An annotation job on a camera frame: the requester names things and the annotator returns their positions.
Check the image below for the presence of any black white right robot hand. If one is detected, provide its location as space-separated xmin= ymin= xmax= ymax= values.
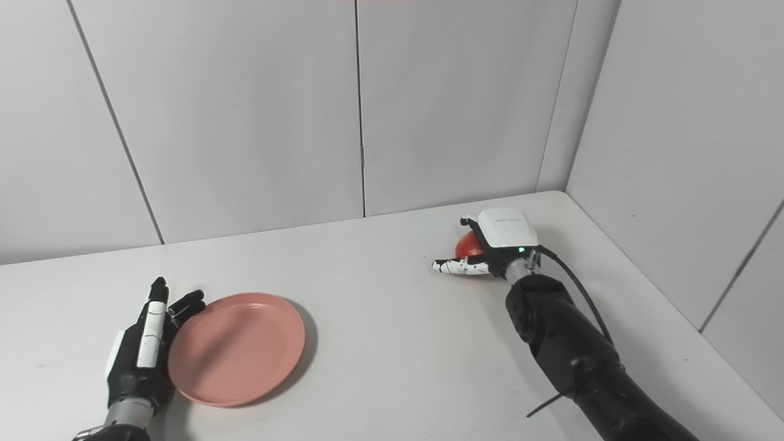
xmin=432 ymin=208 xmax=543 ymax=280

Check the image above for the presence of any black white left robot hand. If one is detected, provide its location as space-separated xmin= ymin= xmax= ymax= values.
xmin=105 ymin=277 xmax=206 ymax=412

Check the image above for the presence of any red pomegranate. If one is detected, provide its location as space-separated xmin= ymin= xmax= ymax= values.
xmin=454 ymin=231 xmax=485 ymax=259

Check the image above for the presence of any pink round plate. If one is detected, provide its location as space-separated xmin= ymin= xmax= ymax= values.
xmin=167 ymin=293 xmax=306 ymax=408

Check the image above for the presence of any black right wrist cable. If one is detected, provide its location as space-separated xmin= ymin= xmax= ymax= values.
xmin=527 ymin=245 xmax=616 ymax=347

